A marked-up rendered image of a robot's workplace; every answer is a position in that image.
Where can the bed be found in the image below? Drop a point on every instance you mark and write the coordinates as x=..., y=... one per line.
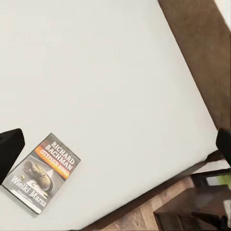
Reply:
x=137, y=89

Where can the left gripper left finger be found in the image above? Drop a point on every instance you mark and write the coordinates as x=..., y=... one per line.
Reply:
x=11, y=144

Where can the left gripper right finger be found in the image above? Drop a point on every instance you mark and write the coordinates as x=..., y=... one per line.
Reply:
x=223, y=143

